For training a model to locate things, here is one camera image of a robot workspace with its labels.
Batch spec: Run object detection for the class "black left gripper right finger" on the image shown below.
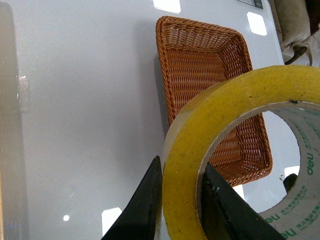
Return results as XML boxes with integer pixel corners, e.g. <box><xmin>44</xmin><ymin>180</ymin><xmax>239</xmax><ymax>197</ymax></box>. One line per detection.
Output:
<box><xmin>201</xmin><ymin>163</ymin><xmax>284</xmax><ymax>240</ymax></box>

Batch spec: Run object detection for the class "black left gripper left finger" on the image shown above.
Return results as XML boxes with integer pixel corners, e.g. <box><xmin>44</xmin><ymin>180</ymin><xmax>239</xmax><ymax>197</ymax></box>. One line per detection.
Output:
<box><xmin>102</xmin><ymin>156</ymin><xmax>163</xmax><ymax>240</ymax></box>

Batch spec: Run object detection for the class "yellow packing tape roll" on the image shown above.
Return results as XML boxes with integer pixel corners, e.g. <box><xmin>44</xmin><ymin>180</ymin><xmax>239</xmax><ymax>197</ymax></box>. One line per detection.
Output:
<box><xmin>162</xmin><ymin>65</ymin><xmax>320</xmax><ymax>240</ymax></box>

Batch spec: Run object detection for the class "brown wicker basket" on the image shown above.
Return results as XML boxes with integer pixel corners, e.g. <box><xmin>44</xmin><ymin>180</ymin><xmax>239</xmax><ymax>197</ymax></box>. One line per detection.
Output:
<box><xmin>155</xmin><ymin>16</ymin><xmax>273</xmax><ymax>186</ymax></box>

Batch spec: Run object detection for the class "beige cushion seat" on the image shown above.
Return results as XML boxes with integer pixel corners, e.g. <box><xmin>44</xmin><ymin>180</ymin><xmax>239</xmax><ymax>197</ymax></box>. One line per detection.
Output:
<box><xmin>269</xmin><ymin>0</ymin><xmax>320</xmax><ymax>67</ymax></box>

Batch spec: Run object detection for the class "black label sticker on table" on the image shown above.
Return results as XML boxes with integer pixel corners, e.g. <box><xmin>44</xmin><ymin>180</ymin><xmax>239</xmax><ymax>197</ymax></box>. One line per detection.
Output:
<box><xmin>238</xmin><ymin>0</ymin><xmax>264</xmax><ymax>9</ymax></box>

